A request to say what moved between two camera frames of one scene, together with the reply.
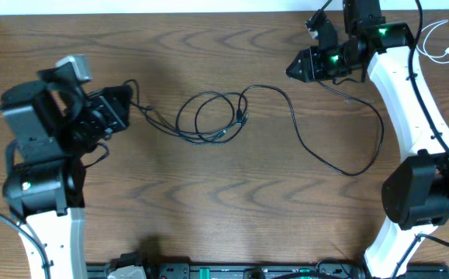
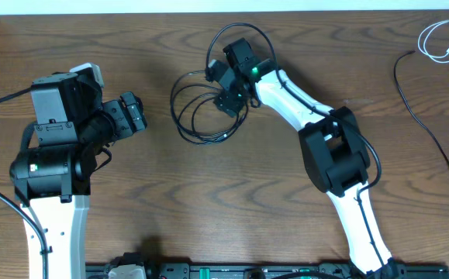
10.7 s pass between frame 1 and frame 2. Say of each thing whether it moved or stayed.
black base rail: stayed
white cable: stayed
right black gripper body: moved
